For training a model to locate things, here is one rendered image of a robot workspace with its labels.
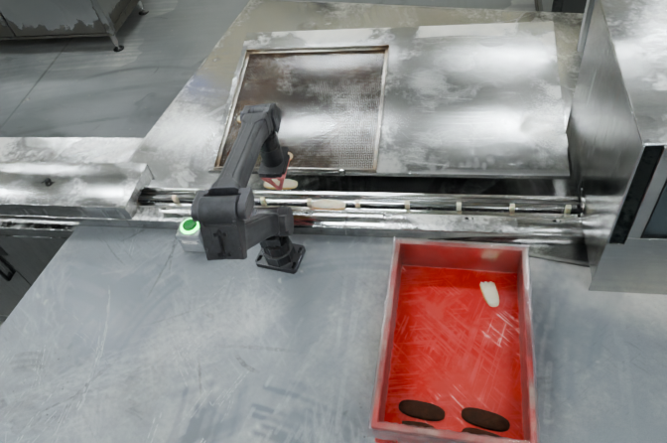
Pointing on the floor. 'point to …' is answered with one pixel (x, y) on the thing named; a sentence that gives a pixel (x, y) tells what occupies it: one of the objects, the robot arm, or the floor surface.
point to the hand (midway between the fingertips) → (280, 182)
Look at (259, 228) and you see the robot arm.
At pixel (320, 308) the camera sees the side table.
